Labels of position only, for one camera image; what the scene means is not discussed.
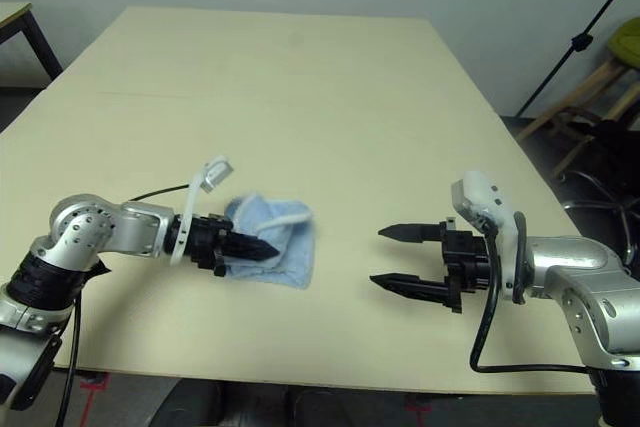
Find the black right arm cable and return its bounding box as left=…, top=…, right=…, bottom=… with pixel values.
left=468, top=211, right=596, bottom=375

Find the green cushion wooden stool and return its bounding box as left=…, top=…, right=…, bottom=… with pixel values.
left=517, top=16, right=640, bottom=178

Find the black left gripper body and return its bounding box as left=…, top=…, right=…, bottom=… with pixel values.
left=174, top=215, right=235, bottom=278

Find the light blue terry towel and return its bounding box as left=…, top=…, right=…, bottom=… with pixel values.
left=219, top=190, right=317, bottom=291

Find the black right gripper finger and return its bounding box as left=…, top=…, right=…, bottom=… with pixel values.
left=368, top=273, right=449, bottom=306
left=378, top=222, right=444, bottom=243

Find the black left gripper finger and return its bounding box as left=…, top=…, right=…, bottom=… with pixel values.
left=224, top=230, right=279, bottom=253
left=224, top=246, right=279, bottom=263

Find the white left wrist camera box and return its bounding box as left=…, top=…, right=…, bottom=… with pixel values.
left=169, top=154, right=236, bottom=266

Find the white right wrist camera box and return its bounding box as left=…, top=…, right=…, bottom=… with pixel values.
left=449, top=170, right=529, bottom=304

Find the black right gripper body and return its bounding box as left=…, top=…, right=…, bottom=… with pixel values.
left=439, top=219, right=494, bottom=313

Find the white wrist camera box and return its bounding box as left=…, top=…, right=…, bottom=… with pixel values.
left=169, top=154, right=236, bottom=266
left=449, top=170, right=529, bottom=304

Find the office chair base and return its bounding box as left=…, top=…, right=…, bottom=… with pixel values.
left=559, top=116, right=640, bottom=268

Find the beige side table black frame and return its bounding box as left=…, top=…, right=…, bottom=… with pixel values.
left=0, top=0, right=64, bottom=93

